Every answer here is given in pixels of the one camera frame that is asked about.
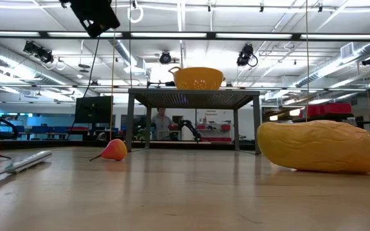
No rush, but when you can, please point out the grey perforated metal shelf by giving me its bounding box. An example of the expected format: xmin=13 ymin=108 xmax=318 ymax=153
xmin=125 ymin=89 xmax=263 ymax=155

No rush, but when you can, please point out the black computer monitor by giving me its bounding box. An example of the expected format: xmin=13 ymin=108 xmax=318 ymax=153
xmin=75 ymin=95 xmax=114 ymax=124

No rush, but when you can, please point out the red storage bin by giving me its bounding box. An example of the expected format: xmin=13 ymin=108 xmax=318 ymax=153
xmin=300 ymin=104 xmax=326 ymax=119
xmin=323 ymin=102 xmax=353 ymax=116

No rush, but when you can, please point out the black hanging cable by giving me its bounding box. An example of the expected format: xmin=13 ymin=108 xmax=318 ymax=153
xmin=71 ymin=35 xmax=101 ymax=129

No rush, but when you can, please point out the silver kitchen knife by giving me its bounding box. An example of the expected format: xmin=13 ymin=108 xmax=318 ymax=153
xmin=0 ymin=150 xmax=53 ymax=182

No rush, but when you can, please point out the yellow mango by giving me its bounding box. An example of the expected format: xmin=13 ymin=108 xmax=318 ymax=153
xmin=256 ymin=119 xmax=370 ymax=175

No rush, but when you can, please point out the person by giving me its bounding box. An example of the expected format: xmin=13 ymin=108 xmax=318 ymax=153
xmin=151 ymin=107 xmax=177 ymax=141

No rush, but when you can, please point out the silver ventilation duct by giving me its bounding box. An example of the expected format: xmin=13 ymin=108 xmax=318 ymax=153
xmin=295 ymin=41 xmax=370 ymax=88

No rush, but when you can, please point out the black overhead camera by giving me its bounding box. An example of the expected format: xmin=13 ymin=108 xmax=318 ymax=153
xmin=236 ymin=44 xmax=259 ymax=67

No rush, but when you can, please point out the yellow plastic colander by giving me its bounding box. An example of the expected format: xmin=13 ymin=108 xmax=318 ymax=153
xmin=168 ymin=66 xmax=226 ymax=90

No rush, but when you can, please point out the white hanging ring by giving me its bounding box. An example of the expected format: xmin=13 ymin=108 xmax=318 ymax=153
xmin=127 ymin=5 xmax=145 ymax=24

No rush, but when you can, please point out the black aluminium rig frame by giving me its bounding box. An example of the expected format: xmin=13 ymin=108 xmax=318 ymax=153
xmin=0 ymin=30 xmax=370 ymax=151

